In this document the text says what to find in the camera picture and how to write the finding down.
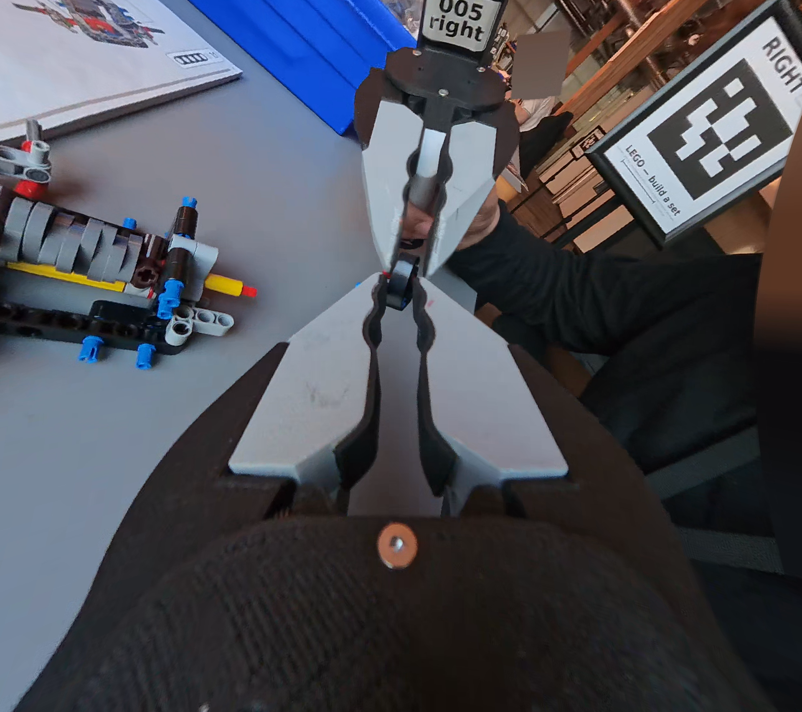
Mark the person's black jacket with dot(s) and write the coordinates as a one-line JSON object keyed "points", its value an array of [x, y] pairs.
{"points": [[689, 399]]}

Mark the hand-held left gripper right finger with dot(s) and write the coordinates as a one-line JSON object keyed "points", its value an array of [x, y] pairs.
{"points": [[495, 405]]}

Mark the lego chassis assembly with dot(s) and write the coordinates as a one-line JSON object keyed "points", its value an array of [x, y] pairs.
{"points": [[62, 242]]}

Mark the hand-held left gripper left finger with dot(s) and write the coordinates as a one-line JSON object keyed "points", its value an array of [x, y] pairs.
{"points": [[301, 399]]}

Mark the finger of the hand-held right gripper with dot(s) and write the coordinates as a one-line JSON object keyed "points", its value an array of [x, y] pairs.
{"points": [[473, 167], [385, 173]]}

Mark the person's right hand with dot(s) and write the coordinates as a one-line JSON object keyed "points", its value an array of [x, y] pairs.
{"points": [[416, 220]]}

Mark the person's right forearm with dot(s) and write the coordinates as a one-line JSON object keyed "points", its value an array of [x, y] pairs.
{"points": [[595, 298]]}

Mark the black triangular lego piece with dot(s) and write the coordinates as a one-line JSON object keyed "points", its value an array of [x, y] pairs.
{"points": [[401, 286]]}

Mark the framed marker sign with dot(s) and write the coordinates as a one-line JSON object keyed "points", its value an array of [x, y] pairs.
{"points": [[720, 129]]}

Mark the lego instruction booklet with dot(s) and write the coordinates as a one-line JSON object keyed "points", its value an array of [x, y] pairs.
{"points": [[62, 73]]}

